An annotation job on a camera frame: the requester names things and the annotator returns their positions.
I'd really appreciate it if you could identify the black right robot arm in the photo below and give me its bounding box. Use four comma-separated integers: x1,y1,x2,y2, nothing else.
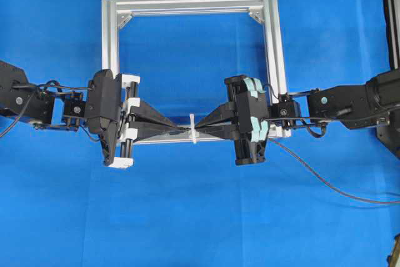
194,69,399,165

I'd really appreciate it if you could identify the black metal stand at right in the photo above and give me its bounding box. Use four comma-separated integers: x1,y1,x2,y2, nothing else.
377,0,399,157

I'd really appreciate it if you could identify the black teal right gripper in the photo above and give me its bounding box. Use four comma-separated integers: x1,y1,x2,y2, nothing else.
195,75,270,166

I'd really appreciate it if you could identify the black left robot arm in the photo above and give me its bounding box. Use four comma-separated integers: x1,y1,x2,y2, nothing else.
1,61,186,168

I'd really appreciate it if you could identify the yellowish object bottom right corner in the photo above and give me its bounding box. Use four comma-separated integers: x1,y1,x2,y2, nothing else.
386,234,400,267

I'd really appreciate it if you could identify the silver aluminium extrusion frame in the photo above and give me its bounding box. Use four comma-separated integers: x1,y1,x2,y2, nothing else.
101,0,292,146

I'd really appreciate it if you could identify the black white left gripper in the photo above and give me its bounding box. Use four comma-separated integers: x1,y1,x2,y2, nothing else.
84,69,189,169

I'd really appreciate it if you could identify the black wire with plug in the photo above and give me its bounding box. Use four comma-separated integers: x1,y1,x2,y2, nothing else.
174,126,400,205

